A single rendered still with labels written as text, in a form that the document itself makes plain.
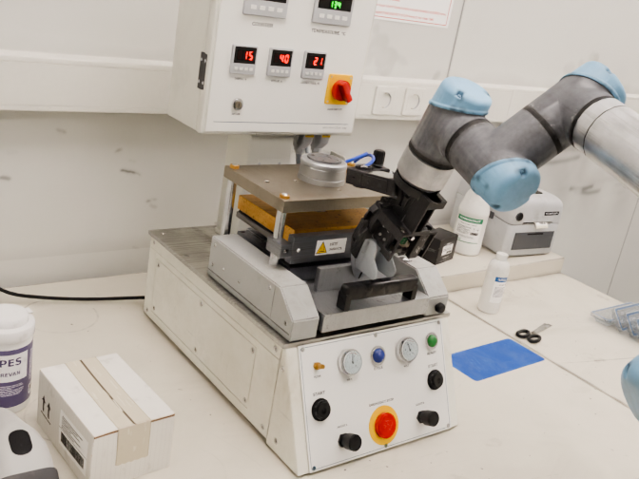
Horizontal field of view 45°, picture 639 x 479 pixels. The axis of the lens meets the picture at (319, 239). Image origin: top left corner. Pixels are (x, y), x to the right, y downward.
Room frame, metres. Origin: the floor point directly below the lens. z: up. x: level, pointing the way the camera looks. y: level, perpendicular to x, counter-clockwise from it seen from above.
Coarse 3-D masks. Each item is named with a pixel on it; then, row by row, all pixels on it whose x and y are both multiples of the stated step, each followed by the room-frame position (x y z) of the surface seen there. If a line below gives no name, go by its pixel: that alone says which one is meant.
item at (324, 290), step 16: (320, 272) 1.10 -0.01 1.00; (336, 272) 1.12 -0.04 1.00; (352, 272) 1.14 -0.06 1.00; (320, 288) 1.10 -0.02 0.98; (336, 288) 1.12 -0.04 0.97; (320, 304) 1.06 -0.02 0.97; (336, 304) 1.07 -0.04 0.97; (352, 304) 1.08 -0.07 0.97; (368, 304) 1.09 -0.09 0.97; (384, 304) 1.10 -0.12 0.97; (400, 304) 1.12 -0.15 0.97; (416, 304) 1.15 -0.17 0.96; (320, 320) 1.03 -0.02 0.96; (336, 320) 1.04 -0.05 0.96; (352, 320) 1.06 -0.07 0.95; (368, 320) 1.08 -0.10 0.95; (384, 320) 1.10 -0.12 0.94
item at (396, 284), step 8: (368, 280) 1.09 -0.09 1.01; (376, 280) 1.09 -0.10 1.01; (384, 280) 1.10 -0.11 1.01; (392, 280) 1.11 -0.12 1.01; (400, 280) 1.12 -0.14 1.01; (408, 280) 1.13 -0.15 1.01; (416, 280) 1.14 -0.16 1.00; (344, 288) 1.05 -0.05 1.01; (352, 288) 1.05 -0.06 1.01; (360, 288) 1.06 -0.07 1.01; (368, 288) 1.07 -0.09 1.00; (376, 288) 1.08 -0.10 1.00; (384, 288) 1.09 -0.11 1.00; (392, 288) 1.10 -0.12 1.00; (400, 288) 1.12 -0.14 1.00; (408, 288) 1.13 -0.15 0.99; (416, 288) 1.14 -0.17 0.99; (344, 296) 1.05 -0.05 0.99; (352, 296) 1.05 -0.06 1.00; (360, 296) 1.06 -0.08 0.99; (368, 296) 1.07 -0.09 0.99; (376, 296) 1.08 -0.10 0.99; (408, 296) 1.14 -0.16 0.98; (344, 304) 1.05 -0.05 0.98
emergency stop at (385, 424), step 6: (384, 414) 1.04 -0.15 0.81; (390, 414) 1.05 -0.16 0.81; (378, 420) 1.03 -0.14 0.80; (384, 420) 1.04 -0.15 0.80; (390, 420) 1.05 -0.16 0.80; (378, 426) 1.03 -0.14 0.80; (384, 426) 1.04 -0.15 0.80; (390, 426) 1.04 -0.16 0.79; (396, 426) 1.05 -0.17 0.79; (378, 432) 1.03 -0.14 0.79; (384, 432) 1.03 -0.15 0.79; (390, 432) 1.04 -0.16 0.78
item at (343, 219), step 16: (240, 208) 1.24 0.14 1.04; (256, 208) 1.20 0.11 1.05; (272, 208) 1.20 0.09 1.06; (256, 224) 1.20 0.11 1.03; (272, 224) 1.16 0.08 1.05; (288, 224) 1.14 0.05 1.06; (304, 224) 1.15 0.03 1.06; (320, 224) 1.17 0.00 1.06; (336, 224) 1.18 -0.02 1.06; (352, 224) 1.19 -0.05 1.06
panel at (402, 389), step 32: (320, 352) 1.02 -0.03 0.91; (384, 352) 1.09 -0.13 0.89; (320, 384) 1.00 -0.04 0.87; (352, 384) 1.03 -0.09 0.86; (384, 384) 1.07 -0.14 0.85; (416, 384) 1.11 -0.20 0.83; (352, 416) 1.01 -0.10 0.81; (448, 416) 1.13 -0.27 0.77; (320, 448) 0.96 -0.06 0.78; (384, 448) 1.03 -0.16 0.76
